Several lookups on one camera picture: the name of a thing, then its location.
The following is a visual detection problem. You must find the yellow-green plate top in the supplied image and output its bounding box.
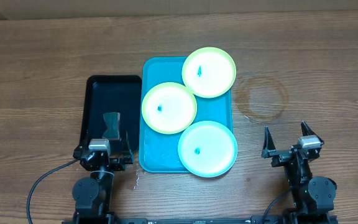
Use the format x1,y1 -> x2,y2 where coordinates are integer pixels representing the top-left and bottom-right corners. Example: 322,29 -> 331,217
181,47 -> 237,98

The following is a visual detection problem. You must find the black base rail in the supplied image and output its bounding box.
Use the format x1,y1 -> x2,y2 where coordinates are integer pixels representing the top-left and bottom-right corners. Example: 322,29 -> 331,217
61,215 -> 339,224

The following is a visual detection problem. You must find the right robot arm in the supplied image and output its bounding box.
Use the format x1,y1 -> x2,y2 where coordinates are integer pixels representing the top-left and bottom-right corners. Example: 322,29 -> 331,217
261,121 -> 338,223

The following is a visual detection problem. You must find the yellow-green plate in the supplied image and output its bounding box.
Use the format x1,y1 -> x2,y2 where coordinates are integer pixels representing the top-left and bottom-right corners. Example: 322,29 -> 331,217
141,82 -> 198,134
181,47 -> 237,98

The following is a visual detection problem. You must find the teal plastic tray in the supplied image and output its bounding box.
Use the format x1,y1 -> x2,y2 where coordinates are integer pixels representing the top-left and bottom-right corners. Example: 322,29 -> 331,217
139,57 -> 233,173

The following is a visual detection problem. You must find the light blue plate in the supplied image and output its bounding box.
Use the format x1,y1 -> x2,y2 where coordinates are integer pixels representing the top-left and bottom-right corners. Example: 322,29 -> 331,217
178,121 -> 238,178

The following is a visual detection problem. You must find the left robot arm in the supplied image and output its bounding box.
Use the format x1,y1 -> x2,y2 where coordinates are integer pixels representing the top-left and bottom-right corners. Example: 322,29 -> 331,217
72,136 -> 134,224

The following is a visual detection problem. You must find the black plastic tray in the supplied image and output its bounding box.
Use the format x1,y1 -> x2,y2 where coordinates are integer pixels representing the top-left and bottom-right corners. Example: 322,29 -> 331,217
80,75 -> 142,152

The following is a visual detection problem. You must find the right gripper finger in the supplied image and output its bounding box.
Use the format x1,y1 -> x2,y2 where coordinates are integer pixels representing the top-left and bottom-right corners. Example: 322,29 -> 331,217
262,126 -> 275,153
301,121 -> 324,144

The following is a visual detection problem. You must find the green scrubbing sponge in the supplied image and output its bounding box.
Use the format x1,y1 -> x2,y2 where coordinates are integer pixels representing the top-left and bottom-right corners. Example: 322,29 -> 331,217
102,112 -> 121,141

